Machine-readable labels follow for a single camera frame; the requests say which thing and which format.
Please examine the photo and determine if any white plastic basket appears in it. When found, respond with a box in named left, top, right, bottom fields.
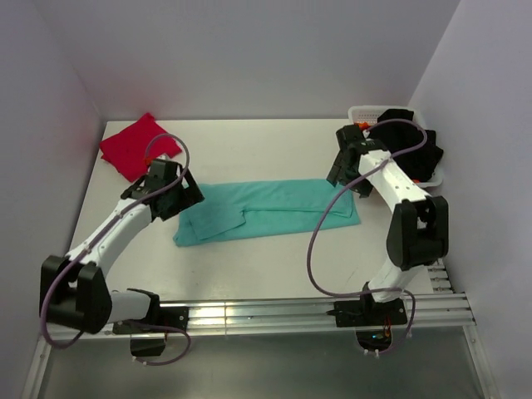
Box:
left=347, top=105, right=444, bottom=190

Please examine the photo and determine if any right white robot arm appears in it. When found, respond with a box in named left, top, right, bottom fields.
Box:
left=327, top=121, right=449, bottom=324

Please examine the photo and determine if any aluminium mounting rail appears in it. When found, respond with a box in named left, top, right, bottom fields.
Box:
left=39, top=265, right=477, bottom=342

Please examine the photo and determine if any teal t-shirt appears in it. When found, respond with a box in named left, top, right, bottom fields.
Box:
left=173, top=179, right=340, bottom=248

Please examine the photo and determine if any black t-shirt in basket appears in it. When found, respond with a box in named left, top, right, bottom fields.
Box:
left=369, top=107, right=445, bottom=184

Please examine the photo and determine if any folded red t-shirt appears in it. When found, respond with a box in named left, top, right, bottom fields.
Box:
left=100, top=113, right=182, bottom=182

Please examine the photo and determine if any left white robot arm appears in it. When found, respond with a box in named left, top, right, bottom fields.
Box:
left=40, top=160, right=204, bottom=334

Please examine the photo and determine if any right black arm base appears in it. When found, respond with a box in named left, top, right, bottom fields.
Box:
left=326, top=296, right=407, bottom=352

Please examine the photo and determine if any orange t-shirt in basket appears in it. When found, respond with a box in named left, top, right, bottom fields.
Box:
left=348, top=118, right=427, bottom=187

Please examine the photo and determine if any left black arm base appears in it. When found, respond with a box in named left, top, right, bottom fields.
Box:
left=112, top=306, right=190, bottom=360

